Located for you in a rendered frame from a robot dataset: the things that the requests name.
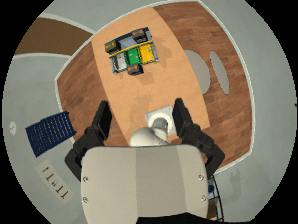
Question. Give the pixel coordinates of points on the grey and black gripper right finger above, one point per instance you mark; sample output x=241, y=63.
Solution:
x=191, y=133

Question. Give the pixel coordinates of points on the grey metal shelf rack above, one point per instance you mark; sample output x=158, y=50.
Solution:
x=127, y=41

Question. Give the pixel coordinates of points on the yellow bin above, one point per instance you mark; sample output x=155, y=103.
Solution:
x=145, y=53

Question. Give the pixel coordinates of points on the olive green case with orange latches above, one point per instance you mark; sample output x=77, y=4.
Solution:
x=112, y=47

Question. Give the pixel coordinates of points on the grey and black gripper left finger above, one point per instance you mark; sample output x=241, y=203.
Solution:
x=91, y=138

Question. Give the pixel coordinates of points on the grey open bin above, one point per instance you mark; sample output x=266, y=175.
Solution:
x=120, y=63

